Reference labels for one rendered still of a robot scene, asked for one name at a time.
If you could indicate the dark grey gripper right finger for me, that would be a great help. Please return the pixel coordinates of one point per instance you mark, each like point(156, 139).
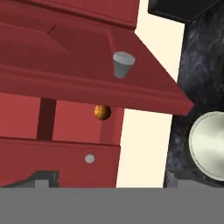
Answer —
point(178, 181)

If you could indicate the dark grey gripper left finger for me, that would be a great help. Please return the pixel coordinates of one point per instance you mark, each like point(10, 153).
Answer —
point(46, 176)

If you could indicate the pale white bowl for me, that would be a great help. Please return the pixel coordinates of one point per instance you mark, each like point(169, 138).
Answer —
point(208, 145)

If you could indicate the red cabinet body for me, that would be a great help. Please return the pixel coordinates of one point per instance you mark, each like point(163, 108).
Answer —
point(75, 124)

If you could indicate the grey cabinet door knob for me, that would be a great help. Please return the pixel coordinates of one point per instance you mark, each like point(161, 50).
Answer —
point(122, 64)

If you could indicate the red drawer front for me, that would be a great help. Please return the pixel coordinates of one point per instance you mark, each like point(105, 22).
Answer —
point(58, 163)

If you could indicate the grey drawer knob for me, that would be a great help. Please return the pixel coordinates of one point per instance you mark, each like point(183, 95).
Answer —
point(89, 158)

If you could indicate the orange fruit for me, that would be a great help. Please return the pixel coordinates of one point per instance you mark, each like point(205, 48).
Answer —
point(102, 112)

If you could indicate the black appliance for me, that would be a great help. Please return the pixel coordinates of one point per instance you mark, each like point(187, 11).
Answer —
point(178, 8)

